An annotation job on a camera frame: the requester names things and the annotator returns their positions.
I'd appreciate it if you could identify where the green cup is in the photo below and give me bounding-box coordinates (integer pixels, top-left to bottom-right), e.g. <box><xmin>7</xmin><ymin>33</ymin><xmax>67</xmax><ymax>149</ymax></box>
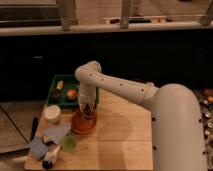
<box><xmin>62</xmin><ymin>135</ymin><xmax>76</xmax><ymax>152</ymax></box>

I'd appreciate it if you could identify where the dark fruit in tray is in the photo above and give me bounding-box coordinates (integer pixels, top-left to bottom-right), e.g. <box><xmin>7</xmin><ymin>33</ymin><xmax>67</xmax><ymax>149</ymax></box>
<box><xmin>50</xmin><ymin>89</ymin><xmax>61</xmax><ymax>100</ymax></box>

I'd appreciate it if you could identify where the grey cloth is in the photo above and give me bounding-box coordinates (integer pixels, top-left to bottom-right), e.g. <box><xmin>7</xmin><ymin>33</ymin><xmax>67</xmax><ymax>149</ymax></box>
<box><xmin>44</xmin><ymin>123</ymin><xmax>71</xmax><ymax>144</ymax></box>

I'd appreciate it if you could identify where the dark grapes bunch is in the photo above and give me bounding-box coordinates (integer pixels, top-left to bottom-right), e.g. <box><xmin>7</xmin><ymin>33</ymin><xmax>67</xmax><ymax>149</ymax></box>
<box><xmin>83</xmin><ymin>112</ymin><xmax>94</xmax><ymax>120</ymax></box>

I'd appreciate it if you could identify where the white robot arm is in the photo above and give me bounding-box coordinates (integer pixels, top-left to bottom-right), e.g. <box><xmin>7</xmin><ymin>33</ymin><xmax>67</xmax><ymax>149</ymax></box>
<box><xmin>75</xmin><ymin>61</ymin><xmax>208</xmax><ymax>171</ymax></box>

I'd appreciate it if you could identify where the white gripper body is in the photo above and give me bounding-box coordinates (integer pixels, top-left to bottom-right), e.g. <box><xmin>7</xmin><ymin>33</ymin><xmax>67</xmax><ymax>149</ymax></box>
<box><xmin>78</xmin><ymin>83</ymin><xmax>96</xmax><ymax>108</ymax></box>

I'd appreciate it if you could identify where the yellow banana piece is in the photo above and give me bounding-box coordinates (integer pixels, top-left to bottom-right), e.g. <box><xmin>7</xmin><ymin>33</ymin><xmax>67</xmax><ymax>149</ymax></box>
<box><xmin>56</xmin><ymin>80</ymin><xmax>63</xmax><ymax>91</ymax></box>

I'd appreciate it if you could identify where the white cup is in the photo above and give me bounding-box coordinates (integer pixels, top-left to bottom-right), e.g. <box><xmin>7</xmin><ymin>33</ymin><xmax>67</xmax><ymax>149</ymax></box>
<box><xmin>44</xmin><ymin>105</ymin><xmax>61</xmax><ymax>123</ymax></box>

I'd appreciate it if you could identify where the green tray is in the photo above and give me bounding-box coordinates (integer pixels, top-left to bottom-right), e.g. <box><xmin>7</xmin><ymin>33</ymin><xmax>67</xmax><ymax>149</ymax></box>
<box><xmin>45</xmin><ymin>74</ymin><xmax>100</xmax><ymax>110</ymax></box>

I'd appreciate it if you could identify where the orange peach fruit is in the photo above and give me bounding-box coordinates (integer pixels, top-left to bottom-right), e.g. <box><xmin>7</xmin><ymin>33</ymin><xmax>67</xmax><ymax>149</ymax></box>
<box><xmin>66</xmin><ymin>89</ymin><xmax>78</xmax><ymax>100</ymax></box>

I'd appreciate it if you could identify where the red bowl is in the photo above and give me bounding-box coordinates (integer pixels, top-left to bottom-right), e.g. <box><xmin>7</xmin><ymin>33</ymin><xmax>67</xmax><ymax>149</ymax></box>
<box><xmin>71</xmin><ymin>111</ymin><xmax>97</xmax><ymax>135</ymax></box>

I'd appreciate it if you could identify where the blue sponge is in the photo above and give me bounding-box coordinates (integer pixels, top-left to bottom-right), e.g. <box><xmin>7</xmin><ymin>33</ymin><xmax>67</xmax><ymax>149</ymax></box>
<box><xmin>29</xmin><ymin>137</ymin><xmax>48</xmax><ymax>160</ymax></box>

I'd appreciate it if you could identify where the white brush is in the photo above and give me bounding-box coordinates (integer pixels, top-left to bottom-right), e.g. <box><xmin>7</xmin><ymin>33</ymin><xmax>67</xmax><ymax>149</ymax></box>
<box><xmin>42</xmin><ymin>146</ymin><xmax>61</xmax><ymax>170</ymax></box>

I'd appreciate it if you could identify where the black cable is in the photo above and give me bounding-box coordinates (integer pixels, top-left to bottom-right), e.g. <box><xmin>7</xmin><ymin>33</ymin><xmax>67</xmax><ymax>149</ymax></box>
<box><xmin>0</xmin><ymin>105</ymin><xmax>31</xmax><ymax>145</ymax></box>

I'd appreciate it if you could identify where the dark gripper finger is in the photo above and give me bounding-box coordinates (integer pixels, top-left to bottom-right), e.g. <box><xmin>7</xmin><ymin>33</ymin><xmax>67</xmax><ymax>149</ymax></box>
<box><xmin>82</xmin><ymin>104</ymin><xmax>94</xmax><ymax>114</ymax></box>

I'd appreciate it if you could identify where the wooden railing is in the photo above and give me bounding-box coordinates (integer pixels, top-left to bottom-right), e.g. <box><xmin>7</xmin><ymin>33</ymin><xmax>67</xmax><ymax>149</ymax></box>
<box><xmin>0</xmin><ymin>0</ymin><xmax>213</xmax><ymax>35</ymax></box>

